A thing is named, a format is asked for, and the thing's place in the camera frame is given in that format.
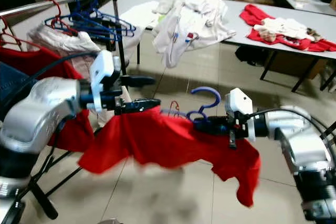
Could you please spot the brown cardboard box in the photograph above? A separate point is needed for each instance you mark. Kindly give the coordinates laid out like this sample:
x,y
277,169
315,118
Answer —
x,y
296,65

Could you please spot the cream shirt brown sleeves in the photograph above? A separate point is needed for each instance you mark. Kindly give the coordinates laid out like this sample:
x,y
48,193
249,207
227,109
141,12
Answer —
x,y
286,27

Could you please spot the plain red top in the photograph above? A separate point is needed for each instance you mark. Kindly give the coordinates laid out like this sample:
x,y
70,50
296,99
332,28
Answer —
x,y
42,59

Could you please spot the white zip jacket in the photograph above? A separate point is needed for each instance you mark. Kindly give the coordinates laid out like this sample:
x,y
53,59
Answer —
x,y
191,24

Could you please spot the red plastic hanger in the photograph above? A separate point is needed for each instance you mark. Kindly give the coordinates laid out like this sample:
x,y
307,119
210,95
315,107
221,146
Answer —
x,y
59,10
10,34
174,107

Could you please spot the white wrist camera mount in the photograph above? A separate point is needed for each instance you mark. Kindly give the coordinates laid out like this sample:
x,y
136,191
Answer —
x,y
103,71
239,103

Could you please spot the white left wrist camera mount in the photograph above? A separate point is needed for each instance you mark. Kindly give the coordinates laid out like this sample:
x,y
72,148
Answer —
x,y
103,71

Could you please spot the small cream cloth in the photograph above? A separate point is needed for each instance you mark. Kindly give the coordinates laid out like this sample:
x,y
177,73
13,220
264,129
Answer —
x,y
165,7

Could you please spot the blue denim garment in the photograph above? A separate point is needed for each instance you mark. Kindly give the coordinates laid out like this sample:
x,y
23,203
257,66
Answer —
x,y
10,85

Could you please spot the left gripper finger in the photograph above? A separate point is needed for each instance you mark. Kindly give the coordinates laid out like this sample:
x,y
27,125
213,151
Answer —
x,y
139,82
142,105

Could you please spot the red shirt white trim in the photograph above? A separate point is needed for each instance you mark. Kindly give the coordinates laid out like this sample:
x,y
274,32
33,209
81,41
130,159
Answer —
x,y
254,14

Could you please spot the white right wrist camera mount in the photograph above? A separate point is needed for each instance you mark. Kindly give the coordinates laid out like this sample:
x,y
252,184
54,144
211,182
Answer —
x,y
239,103

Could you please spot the large white table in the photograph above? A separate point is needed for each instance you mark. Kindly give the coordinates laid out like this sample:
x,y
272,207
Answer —
x,y
236,24

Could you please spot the red t-shirt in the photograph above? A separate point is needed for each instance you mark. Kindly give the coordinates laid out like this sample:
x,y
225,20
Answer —
x,y
163,140

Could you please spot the black bag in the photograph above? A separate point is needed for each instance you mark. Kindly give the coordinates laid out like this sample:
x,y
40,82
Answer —
x,y
252,56

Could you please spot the purple plastic hanger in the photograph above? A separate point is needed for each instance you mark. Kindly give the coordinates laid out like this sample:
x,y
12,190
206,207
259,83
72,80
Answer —
x,y
216,94

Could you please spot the beige trousers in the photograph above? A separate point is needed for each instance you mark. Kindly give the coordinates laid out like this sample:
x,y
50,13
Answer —
x,y
63,40

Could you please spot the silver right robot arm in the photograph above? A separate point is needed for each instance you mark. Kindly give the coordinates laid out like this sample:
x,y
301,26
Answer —
x,y
299,135

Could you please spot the black clothes rack silver rail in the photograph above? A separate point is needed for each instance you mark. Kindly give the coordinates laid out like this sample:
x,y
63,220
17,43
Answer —
x,y
52,1

